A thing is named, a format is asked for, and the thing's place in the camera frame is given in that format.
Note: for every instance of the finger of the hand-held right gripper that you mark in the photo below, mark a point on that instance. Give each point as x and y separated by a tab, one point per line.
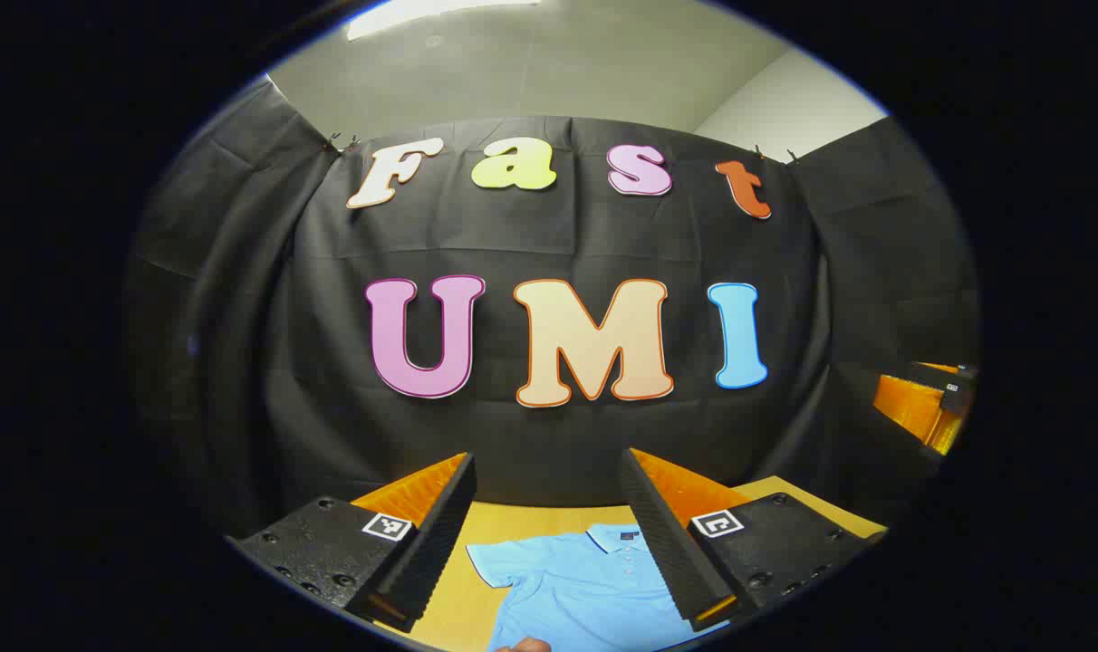
943	385

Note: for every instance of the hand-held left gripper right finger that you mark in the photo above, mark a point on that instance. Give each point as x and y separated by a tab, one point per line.
662	552

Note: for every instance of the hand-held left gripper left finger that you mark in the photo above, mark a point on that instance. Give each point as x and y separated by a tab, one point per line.
431	552

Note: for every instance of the light blue T-shirt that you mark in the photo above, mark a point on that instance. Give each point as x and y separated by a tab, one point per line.
576	589

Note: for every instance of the black backdrop cloth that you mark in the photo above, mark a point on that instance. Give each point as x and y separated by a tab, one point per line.
549	244

